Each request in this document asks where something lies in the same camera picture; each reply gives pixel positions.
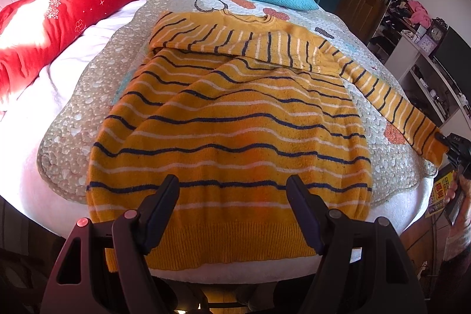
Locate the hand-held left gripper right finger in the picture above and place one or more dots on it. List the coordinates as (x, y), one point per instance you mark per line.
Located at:
(303, 211)

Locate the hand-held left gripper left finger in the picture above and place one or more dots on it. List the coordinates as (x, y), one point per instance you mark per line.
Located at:
(162, 207)

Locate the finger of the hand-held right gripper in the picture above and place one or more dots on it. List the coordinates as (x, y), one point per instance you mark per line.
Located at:
(442, 141)

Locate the yellow striped sweater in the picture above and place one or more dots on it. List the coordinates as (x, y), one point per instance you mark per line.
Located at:
(235, 122)

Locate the person's right forearm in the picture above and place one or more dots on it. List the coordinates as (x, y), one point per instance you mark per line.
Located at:
(458, 240)

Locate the person's right hand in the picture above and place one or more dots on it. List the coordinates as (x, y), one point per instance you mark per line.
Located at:
(451, 190)

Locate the yellow magazine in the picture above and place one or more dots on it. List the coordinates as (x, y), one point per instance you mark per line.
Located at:
(439, 196)

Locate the black monitor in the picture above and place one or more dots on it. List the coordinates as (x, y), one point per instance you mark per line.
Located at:
(454, 51)

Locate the white shelf desk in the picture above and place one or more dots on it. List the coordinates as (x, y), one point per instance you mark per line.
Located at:
(404, 56)

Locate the small purple alarm clock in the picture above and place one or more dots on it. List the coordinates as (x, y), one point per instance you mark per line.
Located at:
(427, 43)

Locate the ornate dark table clock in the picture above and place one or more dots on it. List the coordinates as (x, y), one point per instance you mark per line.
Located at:
(438, 30)

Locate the dark cluttered shelf rack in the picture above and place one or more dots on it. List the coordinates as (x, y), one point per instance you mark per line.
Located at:
(390, 23)

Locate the pink cloth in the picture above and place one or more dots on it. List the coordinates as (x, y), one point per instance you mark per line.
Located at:
(419, 14)

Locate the heart print quilted blanket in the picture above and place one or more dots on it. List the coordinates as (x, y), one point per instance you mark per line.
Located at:
(92, 78)

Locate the white bed sheet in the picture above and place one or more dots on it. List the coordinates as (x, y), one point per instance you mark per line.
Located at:
(55, 89)

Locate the red duvet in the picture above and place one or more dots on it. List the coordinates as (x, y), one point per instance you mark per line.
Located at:
(55, 23)

